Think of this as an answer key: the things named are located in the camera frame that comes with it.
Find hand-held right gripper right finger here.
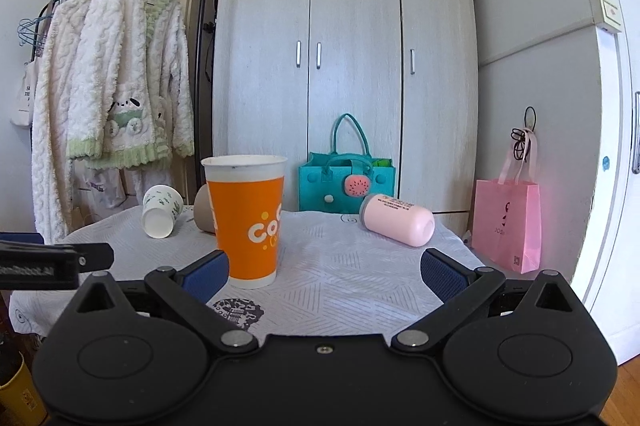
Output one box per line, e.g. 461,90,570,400
390,248,587,355

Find silver door handle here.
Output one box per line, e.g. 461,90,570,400
631,91,640,175

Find beige cup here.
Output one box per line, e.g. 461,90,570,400
193,184,217,235

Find white fluffy robe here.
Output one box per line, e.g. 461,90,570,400
30,0,103,245

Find orange paper cup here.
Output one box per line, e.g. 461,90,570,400
200,154,289,290

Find white fluffy green trim jacket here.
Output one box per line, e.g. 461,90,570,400
67,0,196,171

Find blue wire hangers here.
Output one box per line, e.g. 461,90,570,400
17,18,52,48

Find white door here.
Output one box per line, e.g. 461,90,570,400
559,0,640,368

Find pink cup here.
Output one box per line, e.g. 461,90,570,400
360,193,435,248

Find black cords on hook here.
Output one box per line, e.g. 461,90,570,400
510,106,539,163

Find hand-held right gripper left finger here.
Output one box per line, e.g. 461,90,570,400
64,249,260,355

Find grey three-door wardrobe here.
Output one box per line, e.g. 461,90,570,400
212,0,480,217

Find yellow container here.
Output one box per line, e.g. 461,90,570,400
0,350,49,426

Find white leaf print paper cup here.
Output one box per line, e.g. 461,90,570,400
141,184,184,240

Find teal felt handbag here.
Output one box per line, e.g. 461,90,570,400
298,113,396,215

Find pink paper shopping bag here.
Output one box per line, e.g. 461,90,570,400
472,130,543,275

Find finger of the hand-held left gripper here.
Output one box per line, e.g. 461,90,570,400
0,231,45,245
0,243,115,271

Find beige light switch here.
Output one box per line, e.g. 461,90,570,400
588,0,624,33

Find white printed pants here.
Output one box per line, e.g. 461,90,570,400
72,165,147,227

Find white patterned tablecloth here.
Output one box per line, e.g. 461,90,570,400
9,204,489,348

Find pink watermelon charm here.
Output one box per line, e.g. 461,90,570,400
343,173,374,198

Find white tote bag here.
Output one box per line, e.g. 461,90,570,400
9,60,37,127

